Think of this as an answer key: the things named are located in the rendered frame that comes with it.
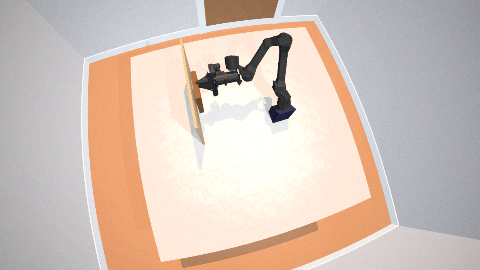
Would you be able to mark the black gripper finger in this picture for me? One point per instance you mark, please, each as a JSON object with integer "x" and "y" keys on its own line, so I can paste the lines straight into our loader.
{"x": 205, "y": 86}
{"x": 204, "y": 80}

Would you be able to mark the tan wooden board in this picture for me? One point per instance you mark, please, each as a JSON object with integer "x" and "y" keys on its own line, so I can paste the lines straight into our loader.
{"x": 193, "y": 104}

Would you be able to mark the brown wooden picture frame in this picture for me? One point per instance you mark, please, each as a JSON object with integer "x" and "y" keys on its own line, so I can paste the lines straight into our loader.
{"x": 197, "y": 92}

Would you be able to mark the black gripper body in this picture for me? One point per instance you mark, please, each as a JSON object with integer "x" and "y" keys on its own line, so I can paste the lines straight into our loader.
{"x": 217, "y": 79}

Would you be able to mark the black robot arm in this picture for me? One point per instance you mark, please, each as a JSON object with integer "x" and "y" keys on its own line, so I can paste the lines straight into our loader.
{"x": 284, "y": 42}

